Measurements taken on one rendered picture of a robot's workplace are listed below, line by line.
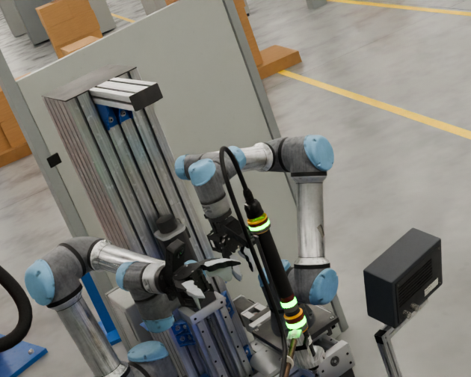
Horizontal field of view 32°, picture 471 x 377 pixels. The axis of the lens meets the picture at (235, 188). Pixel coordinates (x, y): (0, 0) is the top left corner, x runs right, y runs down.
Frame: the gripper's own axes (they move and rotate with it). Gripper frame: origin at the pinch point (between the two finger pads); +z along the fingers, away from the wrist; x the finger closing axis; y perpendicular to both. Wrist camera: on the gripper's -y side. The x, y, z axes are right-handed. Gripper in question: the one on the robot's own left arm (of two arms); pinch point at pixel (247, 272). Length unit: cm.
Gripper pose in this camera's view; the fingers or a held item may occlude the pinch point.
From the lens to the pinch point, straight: 238.2
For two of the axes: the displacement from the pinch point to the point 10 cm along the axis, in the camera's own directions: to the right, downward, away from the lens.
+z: 3.4, 8.7, 3.5
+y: -6.3, -0.7, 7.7
